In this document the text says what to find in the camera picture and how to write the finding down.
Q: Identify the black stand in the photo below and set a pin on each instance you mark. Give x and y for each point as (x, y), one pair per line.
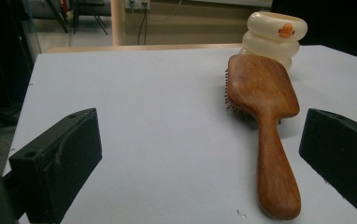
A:
(97, 18)

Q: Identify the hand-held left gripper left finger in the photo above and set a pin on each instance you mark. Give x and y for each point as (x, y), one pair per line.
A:
(58, 161)

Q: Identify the wooden paddle hairbrush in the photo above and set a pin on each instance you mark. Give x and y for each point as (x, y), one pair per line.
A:
(267, 90)

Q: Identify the cream ringed duck cup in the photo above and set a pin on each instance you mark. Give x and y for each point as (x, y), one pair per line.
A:
(271, 46)

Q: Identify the light wooden table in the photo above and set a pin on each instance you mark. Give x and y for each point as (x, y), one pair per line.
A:
(136, 48)

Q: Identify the white wall socket strip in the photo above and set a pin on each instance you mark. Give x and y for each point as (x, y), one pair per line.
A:
(137, 3)

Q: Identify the light wooden cabinet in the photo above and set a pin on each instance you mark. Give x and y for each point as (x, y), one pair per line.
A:
(198, 25)

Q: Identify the white board table cover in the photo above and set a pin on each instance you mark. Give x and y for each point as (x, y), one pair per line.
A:
(167, 124)

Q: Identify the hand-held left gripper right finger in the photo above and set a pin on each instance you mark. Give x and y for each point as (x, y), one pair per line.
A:
(345, 155)

